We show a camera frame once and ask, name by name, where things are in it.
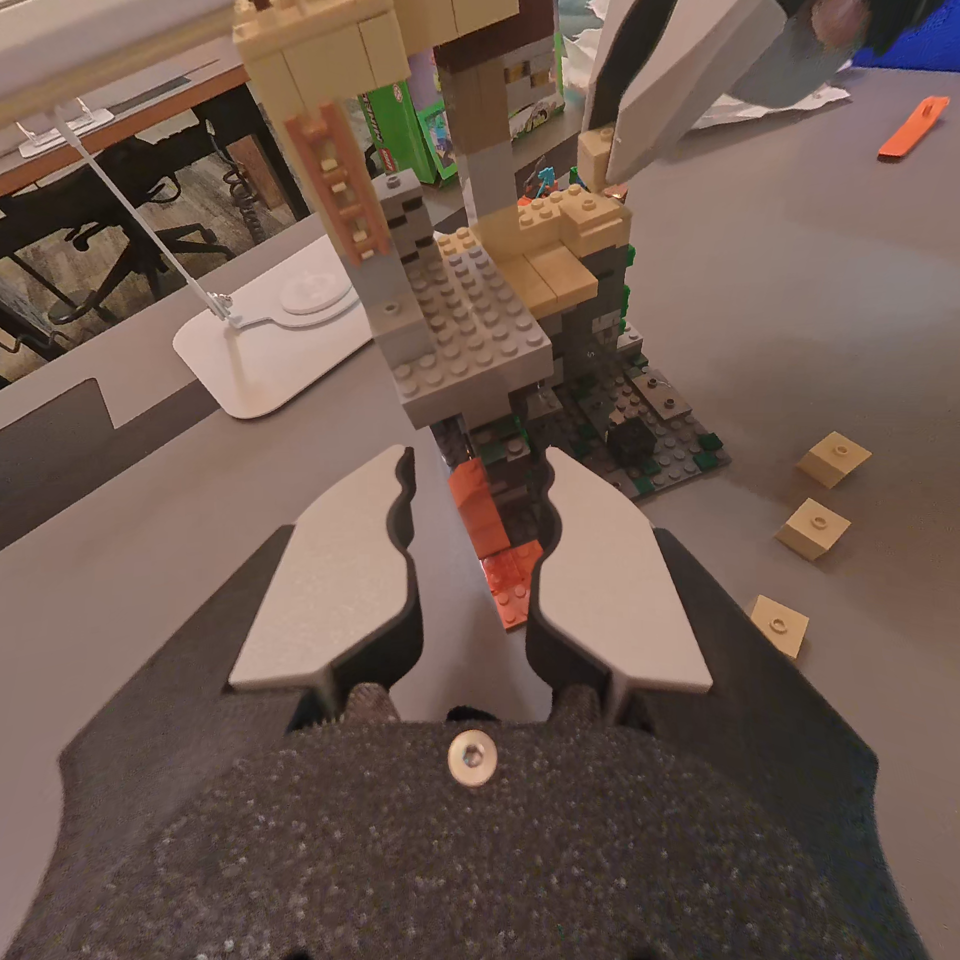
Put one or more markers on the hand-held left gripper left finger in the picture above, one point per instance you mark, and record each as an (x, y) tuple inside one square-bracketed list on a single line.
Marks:
[(330, 592)]

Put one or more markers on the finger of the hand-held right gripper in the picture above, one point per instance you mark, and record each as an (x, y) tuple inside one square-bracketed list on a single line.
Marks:
[(697, 60), (626, 60)]

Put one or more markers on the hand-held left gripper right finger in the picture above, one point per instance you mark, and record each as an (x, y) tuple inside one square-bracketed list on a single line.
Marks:
[(622, 600)]

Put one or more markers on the tan square jumper plate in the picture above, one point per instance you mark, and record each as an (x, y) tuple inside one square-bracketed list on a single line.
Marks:
[(596, 136), (780, 622), (817, 519), (840, 450)]

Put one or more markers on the grey desk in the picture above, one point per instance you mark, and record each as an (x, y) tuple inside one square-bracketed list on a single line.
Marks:
[(787, 300)]

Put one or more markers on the wood-edged office desk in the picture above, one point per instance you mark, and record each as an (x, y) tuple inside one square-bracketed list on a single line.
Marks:
[(150, 112)]

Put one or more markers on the person's right hand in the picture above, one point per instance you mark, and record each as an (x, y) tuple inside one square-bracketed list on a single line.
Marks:
[(838, 21)]

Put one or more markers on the white paper bag pile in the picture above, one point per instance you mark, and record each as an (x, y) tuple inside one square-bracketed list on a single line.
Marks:
[(817, 97)]

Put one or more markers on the orange brick separator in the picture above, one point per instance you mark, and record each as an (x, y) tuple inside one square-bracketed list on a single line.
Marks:
[(911, 131)]

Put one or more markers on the blue plastic bin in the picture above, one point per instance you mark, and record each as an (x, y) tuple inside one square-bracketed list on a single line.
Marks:
[(922, 58)]

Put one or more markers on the pile of small colourful bricks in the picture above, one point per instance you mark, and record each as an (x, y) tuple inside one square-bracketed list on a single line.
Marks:
[(544, 184)]

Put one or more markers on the white flat board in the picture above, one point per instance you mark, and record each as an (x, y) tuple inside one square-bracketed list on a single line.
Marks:
[(255, 360)]

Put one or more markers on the green toy set box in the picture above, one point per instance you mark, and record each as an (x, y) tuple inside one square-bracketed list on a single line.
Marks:
[(390, 127)]

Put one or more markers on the grey toy brick building model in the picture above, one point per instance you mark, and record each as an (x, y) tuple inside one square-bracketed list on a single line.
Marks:
[(465, 322)]

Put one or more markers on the black office chair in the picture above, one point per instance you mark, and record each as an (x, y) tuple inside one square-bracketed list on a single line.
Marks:
[(112, 180)]

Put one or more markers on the toy brick instruction booklet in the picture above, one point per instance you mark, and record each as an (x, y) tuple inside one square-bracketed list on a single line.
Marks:
[(75, 45)]

